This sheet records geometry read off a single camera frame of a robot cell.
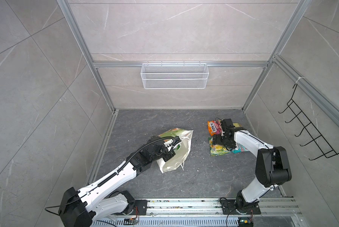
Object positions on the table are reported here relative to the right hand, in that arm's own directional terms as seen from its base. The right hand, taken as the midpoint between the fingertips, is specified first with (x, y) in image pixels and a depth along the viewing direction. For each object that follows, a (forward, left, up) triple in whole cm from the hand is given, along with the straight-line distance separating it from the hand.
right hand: (220, 141), depth 94 cm
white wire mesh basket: (+41, +29, +25) cm, 56 cm away
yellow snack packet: (+16, -18, -3) cm, 24 cm away
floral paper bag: (-5, +27, -2) cm, 27 cm away
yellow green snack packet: (-5, +3, -2) cm, 6 cm away
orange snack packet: (+15, 0, -4) cm, 15 cm away
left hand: (-10, +31, +17) cm, 37 cm away
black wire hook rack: (-21, -34, +28) cm, 48 cm away
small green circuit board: (-44, -3, -5) cm, 45 cm away
